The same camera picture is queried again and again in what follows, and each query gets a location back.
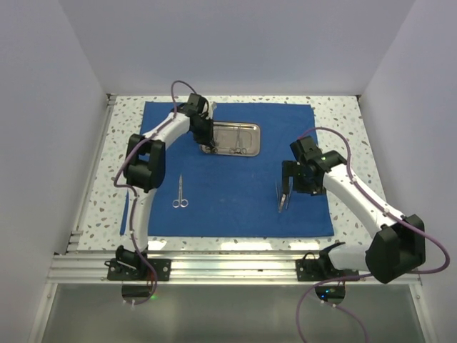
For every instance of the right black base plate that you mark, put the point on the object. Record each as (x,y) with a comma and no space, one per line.
(313,268)

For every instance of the steel surgical forceps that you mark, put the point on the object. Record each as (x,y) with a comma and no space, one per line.
(213,148)

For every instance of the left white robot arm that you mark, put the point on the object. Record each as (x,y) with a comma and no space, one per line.
(143,172)

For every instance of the steel surgical scissors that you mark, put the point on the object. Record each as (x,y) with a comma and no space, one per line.
(180,201)

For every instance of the aluminium front rail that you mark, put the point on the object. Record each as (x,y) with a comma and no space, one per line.
(199,268)

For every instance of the thin steel tweezers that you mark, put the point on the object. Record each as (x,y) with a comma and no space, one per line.
(278,192)
(287,200)

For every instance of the blue surgical drape cloth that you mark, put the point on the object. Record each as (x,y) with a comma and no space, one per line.
(233,196)

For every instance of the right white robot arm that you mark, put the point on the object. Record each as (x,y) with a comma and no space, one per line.
(397,245)

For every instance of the silver instrument tray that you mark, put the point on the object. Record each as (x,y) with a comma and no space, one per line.
(225,137)

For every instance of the aluminium left side rail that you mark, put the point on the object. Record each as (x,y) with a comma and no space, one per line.
(77,227)

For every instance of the steel hemostat clamp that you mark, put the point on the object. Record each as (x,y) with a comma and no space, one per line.
(238,149)

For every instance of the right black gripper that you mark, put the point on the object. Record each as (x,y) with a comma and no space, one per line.
(290,168)

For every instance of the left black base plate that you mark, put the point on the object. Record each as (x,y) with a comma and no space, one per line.
(160,268)

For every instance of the broad steel tweezers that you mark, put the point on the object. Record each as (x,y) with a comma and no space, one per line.
(281,202)

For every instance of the aluminium rail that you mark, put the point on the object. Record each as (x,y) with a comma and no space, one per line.
(199,268)
(77,227)

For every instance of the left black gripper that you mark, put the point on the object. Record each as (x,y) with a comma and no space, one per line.
(208,140)

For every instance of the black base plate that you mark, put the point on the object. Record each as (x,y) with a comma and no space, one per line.
(160,268)
(313,268)

